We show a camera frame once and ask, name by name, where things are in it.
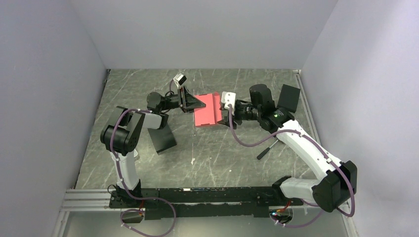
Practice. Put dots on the aluminium frame rail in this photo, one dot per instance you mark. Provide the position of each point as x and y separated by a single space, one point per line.
76 200

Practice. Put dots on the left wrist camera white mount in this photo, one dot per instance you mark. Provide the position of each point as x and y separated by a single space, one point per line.
179 80

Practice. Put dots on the black box near left arm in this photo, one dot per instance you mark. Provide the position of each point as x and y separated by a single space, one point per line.
162 139

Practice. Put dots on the hammer with black handle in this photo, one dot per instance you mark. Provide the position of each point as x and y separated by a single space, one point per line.
264 152

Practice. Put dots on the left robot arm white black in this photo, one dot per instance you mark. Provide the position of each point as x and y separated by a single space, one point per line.
122 131

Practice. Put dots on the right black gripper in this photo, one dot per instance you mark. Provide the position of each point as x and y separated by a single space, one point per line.
226 121

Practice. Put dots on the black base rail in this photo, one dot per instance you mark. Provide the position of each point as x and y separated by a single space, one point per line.
158 203

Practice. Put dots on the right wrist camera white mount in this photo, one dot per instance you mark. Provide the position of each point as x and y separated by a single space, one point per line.
228 100

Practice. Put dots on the red cardboard paper box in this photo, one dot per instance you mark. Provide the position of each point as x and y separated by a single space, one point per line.
211 114

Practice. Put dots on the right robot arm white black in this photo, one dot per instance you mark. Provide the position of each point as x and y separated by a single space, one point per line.
334 187

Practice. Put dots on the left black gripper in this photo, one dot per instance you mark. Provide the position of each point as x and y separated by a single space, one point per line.
189 102

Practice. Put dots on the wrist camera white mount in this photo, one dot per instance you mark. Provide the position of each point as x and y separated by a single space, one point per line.
228 100
179 80

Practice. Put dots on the black box near right wall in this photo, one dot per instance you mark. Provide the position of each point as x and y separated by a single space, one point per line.
289 98

